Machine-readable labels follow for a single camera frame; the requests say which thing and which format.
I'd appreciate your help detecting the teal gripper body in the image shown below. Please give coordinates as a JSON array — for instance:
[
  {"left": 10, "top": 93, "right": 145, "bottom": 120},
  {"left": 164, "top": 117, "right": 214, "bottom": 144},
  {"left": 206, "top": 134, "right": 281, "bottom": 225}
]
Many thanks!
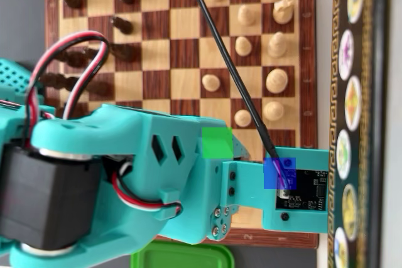
[{"left": 131, "top": 114, "right": 235, "bottom": 245}]

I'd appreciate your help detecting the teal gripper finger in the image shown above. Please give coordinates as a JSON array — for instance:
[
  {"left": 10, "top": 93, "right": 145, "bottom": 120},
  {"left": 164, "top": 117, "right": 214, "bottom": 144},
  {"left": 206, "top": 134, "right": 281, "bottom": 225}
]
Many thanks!
[
  {"left": 209, "top": 204, "right": 236, "bottom": 240},
  {"left": 224, "top": 121, "right": 253, "bottom": 161}
]

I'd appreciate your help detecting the wooden folding chess board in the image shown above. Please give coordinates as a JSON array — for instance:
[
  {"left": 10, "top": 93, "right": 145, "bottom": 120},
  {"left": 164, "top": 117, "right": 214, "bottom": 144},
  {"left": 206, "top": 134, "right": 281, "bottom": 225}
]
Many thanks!
[{"left": 43, "top": 0, "right": 318, "bottom": 250}]

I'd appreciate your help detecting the green plastic container lid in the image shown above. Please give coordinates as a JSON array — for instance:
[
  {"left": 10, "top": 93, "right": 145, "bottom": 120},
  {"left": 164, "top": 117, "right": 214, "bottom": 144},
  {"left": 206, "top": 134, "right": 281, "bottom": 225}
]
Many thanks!
[{"left": 130, "top": 240, "right": 235, "bottom": 268}]

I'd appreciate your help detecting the light wooden king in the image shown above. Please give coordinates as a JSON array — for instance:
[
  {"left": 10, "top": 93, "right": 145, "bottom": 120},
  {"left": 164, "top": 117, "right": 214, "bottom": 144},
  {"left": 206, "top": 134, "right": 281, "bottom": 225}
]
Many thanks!
[{"left": 265, "top": 68, "right": 288, "bottom": 94}]

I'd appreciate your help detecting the light wooden bishop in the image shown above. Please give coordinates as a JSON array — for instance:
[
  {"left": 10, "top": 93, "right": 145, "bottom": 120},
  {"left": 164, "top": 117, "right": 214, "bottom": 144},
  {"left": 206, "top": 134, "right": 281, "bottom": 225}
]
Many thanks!
[{"left": 267, "top": 31, "right": 287, "bottom": 58}]

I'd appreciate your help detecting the black patterned game box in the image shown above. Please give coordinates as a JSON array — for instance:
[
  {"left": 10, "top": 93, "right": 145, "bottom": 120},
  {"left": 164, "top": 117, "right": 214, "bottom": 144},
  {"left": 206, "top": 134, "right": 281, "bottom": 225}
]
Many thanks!
[{"left": 326, "top": 0, "right": 389, "bottom": 268}]

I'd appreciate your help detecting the dark wooden knight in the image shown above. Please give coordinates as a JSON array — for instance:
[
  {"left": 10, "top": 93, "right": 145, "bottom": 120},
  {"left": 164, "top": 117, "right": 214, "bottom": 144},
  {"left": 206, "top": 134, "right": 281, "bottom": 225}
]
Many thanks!
[{"left": 108, "top": 43, "right": 141, "bottom": 63}]

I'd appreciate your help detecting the light wooden knight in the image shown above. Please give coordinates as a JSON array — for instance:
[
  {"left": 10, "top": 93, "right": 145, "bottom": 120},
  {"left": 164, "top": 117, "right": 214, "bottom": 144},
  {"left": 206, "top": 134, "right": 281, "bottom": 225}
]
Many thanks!
[{"left": 272, "top": 0, "right": 295, "bottom": 25}]

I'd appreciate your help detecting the dark wooden king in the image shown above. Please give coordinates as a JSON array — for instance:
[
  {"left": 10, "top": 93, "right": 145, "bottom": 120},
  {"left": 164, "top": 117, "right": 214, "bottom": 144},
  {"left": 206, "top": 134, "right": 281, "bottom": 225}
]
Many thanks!
[{"left": 39, "top": 73, "right": 82, "bottom": 93}]

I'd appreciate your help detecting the dark wooden bishop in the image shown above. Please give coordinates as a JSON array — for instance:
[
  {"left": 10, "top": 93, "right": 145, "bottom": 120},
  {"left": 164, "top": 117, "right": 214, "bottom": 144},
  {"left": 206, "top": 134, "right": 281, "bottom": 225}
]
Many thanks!
[{"left": 53, "top": 48, "right": 89, "bottom": 68}]

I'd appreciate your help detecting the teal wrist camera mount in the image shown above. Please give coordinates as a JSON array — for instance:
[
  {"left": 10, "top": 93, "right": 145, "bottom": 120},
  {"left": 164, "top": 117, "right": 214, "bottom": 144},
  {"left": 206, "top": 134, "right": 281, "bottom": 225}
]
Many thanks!
[{"left": 219, "top": 147, "right": 329, "bottom": 234}]

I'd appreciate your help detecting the red white black servo cable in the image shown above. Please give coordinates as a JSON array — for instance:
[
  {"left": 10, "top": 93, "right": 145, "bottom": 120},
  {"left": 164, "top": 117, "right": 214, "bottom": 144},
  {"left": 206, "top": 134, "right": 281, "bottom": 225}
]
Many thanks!
[
  {"left": 103, "top": 161, "right": 183, "bottom": 217},
  {"left": 23, "top": 30, "right": 110, "bottom": 148}
]

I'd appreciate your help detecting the black camera cable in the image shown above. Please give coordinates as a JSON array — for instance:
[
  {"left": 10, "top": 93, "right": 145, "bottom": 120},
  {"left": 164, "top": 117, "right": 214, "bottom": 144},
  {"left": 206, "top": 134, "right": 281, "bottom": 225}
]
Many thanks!
[{"left": 185, "top": 0, "right": 282, "bottom": 161}]

